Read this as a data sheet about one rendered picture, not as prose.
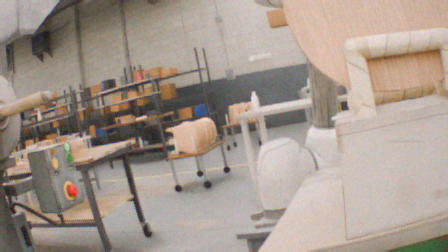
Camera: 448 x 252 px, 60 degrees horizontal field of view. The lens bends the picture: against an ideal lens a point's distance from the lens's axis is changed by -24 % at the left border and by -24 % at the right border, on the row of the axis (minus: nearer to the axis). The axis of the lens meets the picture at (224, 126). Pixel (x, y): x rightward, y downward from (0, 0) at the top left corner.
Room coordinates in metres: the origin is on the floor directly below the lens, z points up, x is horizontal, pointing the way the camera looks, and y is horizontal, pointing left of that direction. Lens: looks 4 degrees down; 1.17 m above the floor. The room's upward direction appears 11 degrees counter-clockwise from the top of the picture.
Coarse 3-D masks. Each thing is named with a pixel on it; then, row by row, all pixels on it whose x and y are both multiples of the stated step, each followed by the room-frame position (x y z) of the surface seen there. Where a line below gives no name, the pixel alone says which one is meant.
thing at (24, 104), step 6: (30, 96) 1.00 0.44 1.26; (36, 96) 0.99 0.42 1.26; (18, 102) 1.01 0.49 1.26; (24, 102) 1.00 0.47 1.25; (30, 102) 0.99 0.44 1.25; (36, 102) 0.99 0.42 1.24; (42, 102) 0.98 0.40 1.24; (6, 108) 1.03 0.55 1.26; (12, 108) 1.02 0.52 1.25; (18, 108) 1.01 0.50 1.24; (24, 108) 1.01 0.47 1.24; (30, 108) 1.01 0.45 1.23; (6, 114) 1.03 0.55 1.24; (12, 114) 1.03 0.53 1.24
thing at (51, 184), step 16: (32, 160) 1.26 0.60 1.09; (48, 160) 1.25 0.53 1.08; (64, 160) 1.33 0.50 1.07; (32, 176) 1.27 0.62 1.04; (48, 176) 1.24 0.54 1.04; (64, 176) 1.31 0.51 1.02; (48, 192) 1.25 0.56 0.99; (64, 192) 1.28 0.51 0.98; (80, 192) 1.37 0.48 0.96; (48, 208) 1.25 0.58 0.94; (64, 208) 1.26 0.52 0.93; (64, 224) 1.29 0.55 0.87
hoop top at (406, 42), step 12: (372, 36) 0.60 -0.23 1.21; (384, 36) 0.59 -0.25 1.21; (396, 36) 0.59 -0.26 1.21; (408, 36) 0.58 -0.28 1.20; (420, 36) 0.57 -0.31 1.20; (432, 36) 0.56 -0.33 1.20; (444, 36) 0.56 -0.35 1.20; (348, 48) 0.61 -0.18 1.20; (360, 48) 0.60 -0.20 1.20; (372, 48) 0.59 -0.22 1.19; (384, 48) 0.59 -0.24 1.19; (396, 48) 0.59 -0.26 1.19; (408, 48) 0.58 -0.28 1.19; (420, 48) 0.58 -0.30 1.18; (432, 48) 0.57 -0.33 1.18
